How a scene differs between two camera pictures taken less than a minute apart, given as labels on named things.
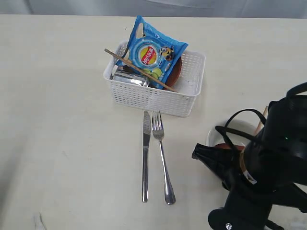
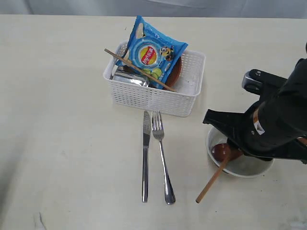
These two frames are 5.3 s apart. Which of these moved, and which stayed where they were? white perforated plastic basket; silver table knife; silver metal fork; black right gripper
Moved: black right gripper
Stayed: white perforated plastic basket; silver metal fork; silver table knife
